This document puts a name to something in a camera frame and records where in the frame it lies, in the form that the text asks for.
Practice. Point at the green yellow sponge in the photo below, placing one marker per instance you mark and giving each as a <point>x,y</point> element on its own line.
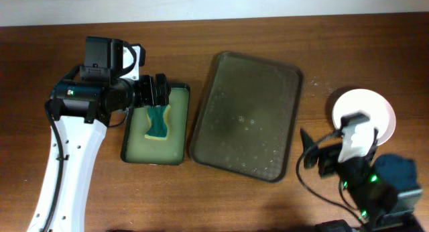
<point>158,123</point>

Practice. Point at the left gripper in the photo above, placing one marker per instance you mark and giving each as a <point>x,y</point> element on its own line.
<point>163,90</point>

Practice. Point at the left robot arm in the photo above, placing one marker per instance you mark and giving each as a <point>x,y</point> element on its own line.
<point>79,110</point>

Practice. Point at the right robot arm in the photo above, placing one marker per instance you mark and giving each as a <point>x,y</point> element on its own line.
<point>384,190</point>

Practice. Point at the green soapy water tray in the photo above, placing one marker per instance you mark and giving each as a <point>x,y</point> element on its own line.
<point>137,149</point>

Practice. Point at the pink-rimmed plate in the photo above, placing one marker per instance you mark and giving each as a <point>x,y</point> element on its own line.
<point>376,107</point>

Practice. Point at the dark brown serving tray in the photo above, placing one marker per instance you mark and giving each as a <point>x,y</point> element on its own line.
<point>247,117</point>

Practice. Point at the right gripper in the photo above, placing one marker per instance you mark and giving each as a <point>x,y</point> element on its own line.
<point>328,153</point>

